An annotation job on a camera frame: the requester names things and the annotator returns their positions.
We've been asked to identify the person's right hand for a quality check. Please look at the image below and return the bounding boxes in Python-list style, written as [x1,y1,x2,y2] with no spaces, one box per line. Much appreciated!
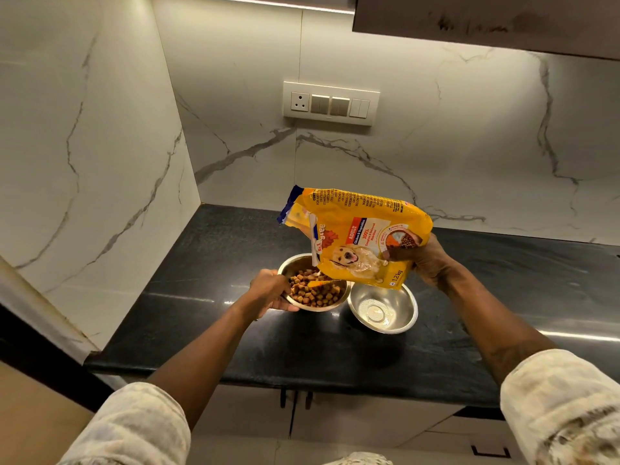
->
[387,234,457,291]

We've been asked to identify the person's left hand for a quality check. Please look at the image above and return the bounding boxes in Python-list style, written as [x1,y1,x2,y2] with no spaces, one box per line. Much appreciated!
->
[246,269,301,321]

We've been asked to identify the steel bowl with kibble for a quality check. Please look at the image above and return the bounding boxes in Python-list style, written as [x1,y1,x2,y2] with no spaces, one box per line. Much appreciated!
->
[277,253,353,313]

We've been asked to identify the yellow dog food bag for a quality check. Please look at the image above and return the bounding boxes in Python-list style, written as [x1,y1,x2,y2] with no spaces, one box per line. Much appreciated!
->
[277,185,434,290]

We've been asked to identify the person's left forearm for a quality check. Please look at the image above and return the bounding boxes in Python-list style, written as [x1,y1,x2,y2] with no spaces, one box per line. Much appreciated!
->
[145,291,260,430]

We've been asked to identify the person's right forearm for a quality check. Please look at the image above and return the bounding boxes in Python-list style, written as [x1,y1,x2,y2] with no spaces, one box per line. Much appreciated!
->
[442,264,558,388]

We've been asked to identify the heap of brown kibble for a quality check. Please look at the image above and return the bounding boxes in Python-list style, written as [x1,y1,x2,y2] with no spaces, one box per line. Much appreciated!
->
[289,269,343,308]

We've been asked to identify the empty steel bowl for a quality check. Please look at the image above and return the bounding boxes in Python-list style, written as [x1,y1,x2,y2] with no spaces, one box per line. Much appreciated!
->
[347,281,419,335]

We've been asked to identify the white lower cabinet door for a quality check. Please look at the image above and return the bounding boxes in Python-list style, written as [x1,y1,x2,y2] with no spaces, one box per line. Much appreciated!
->
[291,391,463,450]
[191,384,295,439]

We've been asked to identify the white lower cabinet drawer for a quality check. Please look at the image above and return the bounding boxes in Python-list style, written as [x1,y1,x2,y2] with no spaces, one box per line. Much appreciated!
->
[399,415,530,465]

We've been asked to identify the white patterned shirt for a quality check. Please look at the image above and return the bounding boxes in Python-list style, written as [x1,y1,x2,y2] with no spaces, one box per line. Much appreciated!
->
[58,349,620,465]

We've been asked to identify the dark upper cabinet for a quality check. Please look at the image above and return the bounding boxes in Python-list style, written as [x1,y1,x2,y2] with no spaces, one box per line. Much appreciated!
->
[353,0,620,61]

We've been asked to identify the under-cabinet light strip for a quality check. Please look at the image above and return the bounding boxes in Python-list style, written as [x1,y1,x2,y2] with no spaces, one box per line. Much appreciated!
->
[186,0,356,15]

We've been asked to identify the white wall switch panel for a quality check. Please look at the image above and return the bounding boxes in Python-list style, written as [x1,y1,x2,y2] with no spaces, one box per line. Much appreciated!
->
[283,81,381,127]

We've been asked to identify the black drawer handle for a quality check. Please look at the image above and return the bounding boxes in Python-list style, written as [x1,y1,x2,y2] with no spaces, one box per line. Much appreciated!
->
[471,445,511,460]

